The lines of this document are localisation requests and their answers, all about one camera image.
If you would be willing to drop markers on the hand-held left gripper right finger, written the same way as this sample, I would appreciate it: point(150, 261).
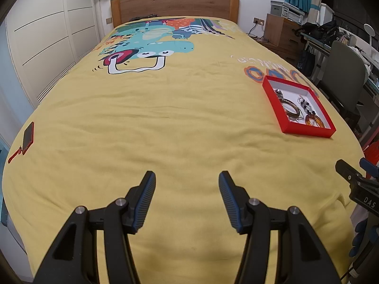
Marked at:
point(229, 204)

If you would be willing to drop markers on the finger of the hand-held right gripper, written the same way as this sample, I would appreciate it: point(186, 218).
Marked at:
point(345, 170)
point(370, 170)

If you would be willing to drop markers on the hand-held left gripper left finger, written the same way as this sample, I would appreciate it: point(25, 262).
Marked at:
point(145, 204)

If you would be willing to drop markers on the red jewelry box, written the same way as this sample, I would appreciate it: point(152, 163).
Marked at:
point(274, 103)

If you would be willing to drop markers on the small silver charm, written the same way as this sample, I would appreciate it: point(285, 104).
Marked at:
point(279, 93)

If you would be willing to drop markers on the person's right hand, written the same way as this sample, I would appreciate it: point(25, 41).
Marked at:
point(359, 233)

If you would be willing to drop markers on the amber bangle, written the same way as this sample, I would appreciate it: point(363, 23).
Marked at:
point(309, 122)

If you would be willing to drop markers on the bronze bangle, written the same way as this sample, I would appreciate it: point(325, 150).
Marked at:
point(288, 114)

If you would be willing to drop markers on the yellow printed blanket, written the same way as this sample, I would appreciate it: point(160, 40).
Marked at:
point(177, 118)

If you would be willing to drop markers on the grey office chair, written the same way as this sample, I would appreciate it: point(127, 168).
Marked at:
point(343, 74)

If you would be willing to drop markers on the desk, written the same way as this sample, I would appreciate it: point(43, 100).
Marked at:
point(314, 40)

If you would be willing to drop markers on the white desk lamp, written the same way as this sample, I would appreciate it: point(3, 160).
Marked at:
point(370, 31)

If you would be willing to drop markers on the black bag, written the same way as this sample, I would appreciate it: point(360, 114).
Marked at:
point(322, 31)

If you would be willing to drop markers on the wooden dresser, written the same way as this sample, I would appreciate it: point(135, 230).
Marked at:
point(281, 35)

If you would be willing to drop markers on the white printer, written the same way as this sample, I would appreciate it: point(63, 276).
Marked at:
point(287, 10)

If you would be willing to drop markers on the white wardrobe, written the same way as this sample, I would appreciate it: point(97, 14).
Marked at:
point(50, 29)

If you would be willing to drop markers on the wooden headboard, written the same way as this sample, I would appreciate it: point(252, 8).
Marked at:
point(174, 6)

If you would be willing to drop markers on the wall socket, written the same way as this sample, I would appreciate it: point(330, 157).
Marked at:
point(258, 21)

